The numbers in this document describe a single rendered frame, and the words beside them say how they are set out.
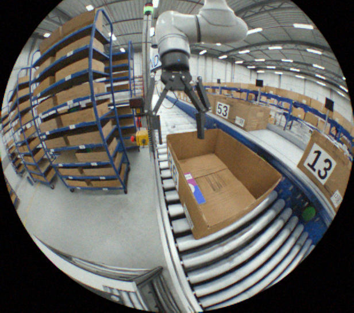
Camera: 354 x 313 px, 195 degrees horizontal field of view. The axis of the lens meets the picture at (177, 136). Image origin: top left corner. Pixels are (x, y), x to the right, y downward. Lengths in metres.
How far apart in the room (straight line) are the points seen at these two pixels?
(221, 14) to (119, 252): 1.52
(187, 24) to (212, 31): 0.07
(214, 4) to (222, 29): 0.09
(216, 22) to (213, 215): 0.58
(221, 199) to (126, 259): 1.02
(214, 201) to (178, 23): 0.58
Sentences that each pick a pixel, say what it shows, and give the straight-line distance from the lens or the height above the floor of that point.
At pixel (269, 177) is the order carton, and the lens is 0.43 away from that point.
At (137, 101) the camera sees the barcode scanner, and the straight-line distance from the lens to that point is 0.45.
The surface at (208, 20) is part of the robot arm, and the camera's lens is 0.35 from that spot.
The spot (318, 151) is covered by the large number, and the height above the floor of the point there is 1.01.
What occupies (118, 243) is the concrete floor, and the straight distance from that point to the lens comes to 1.25.
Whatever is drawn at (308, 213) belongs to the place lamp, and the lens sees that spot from 0.60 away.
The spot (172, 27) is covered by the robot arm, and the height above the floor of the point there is 1.30.
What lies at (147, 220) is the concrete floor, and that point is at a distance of 1.21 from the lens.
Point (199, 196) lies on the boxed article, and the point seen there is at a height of 0.77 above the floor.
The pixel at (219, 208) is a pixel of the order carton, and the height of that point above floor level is 0.76.
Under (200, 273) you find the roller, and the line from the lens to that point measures 0.39.
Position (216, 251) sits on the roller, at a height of 0.75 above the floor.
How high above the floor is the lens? 1.12
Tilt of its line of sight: 27 degrees down
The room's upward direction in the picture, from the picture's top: straight up
